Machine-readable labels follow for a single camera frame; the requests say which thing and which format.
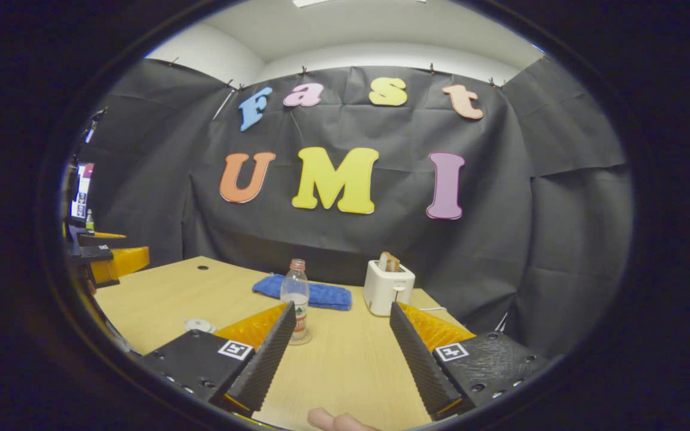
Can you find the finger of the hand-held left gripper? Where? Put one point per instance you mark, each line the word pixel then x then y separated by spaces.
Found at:
pixel 102 240
pixel 120 263

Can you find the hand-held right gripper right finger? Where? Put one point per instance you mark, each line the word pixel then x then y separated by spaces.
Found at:
pixel 420 359

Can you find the round beige coaster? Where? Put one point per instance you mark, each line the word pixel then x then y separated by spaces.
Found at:
pixel 304 341

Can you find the black backdrop cloth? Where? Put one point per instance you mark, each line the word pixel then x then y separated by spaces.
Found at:
pixel 501 239

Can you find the blue towel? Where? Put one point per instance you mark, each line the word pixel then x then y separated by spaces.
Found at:
pixel 330 296

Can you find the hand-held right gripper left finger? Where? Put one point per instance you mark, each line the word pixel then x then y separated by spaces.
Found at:
pixel 261 365

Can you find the green bottle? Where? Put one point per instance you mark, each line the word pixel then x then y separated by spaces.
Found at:
pixel 89 221

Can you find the white toaster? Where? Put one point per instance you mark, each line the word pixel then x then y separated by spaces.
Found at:
pixel 384 293

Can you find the clear plastic water bottle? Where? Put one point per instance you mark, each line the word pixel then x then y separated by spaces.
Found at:
pixel 294 293

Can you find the toast slice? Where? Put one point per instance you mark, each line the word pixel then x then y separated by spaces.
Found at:
pixel 394 264
pixel 384 262

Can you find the computer monitor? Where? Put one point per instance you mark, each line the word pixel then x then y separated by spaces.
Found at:
pixel 82 191

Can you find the black stand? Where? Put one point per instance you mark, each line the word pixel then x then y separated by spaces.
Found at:
pixel 94 126

